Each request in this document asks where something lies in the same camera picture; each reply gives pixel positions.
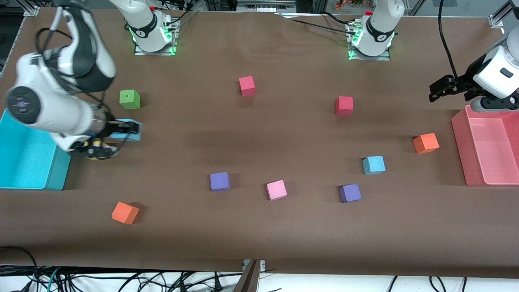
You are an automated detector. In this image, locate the light blue foam block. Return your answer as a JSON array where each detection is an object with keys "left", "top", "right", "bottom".
[
  {"left": 115, "top": 118, "right": 142, "bottom": 142},
  {"left": 362, "top": 156, "right": 386, "bottom": 175}
]

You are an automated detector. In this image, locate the yellow foam block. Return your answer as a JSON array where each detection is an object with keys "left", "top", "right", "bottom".
[{"left": 83, "top": 140, "right": 109, "bottom": 161}]

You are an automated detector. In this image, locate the green foam block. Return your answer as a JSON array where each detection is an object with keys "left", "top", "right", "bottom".
[{"left": 119, "top": 90, "right": 141, "bottom": 110}]

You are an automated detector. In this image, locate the orange foam block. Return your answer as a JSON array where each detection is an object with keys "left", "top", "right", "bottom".
[
  {"left": 112, "top": 202, "right": 140, "bottom": 225},
  {"left": 413, "top": 133, "right": 440, "bottom": 154}
]

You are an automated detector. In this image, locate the pink plastic bin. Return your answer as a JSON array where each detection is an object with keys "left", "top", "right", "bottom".
[{"left": 451, "top": 105, "right": 519, "bottom": 187}]

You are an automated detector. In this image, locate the cyan plastic bin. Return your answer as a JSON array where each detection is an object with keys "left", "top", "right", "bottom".
[{"left": 0, "top": 109, "right": 72, "bottom": 191}]

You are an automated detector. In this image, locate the red foam block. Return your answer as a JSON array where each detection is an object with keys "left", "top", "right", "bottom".
[
  {"left": 335, "top": 96, "right": 354, "bottom": 116},
  {"left": 238, "top": 76, "right": 256, "bottom": 97}
]

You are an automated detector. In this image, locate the purple foam block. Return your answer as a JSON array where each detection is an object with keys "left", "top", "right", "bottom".
[
  {"left": 210, "top": 172, "right": 231, "bottom": 192},
  {"left": 339, "top": 184, "right": 362, "bottom": 203}
]

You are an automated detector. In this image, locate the pink foam block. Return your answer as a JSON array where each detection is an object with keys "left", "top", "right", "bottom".
[{"left": 266, "top": 180, "right": 287, "bottom": 201}]

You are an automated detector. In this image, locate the brown table cover sheet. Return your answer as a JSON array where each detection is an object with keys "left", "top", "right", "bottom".
[{"left": 0, "top": 7, "right": 519, "bottom": 278}]

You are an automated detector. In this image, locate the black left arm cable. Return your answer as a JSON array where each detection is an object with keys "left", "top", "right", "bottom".
[{"left": 437, "top": 0, "right": 461, "bottom": 78}]

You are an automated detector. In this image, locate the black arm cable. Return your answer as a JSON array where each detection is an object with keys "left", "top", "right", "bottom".
[
  {"left": 36, "top": 6, "right": 107, "bottom": 111},
  {"left": 437, "top": 0, "right": 461, "bottom": 78}
]

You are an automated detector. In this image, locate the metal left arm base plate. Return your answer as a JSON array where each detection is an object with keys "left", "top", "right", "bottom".
[{"left": 347, "top": 20, "right": 392, "bottom": 61}]

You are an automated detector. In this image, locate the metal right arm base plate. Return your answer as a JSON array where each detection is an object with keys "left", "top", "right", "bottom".
[{"left": 134, "top": 16, "right": 179, "bottom": 56}]

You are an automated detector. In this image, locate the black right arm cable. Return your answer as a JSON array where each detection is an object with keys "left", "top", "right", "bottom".
[{"left": 36, "top": 6, "right": 107, "bottom": 111}]

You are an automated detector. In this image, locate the teal cable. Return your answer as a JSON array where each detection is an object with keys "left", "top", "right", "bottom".
[{"left": 48, "top": 267, "right": 61, "bottom": 292}]

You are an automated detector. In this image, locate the aluminium frame rail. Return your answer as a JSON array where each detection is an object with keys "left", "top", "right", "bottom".
[{"left": 236, "top": 0, "right": 298, "bottom": 13}]

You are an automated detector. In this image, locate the dark slanted post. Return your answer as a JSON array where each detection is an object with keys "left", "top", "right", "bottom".
[{"left": 233, "top": 260, "right": 261, "bottom": 292}]

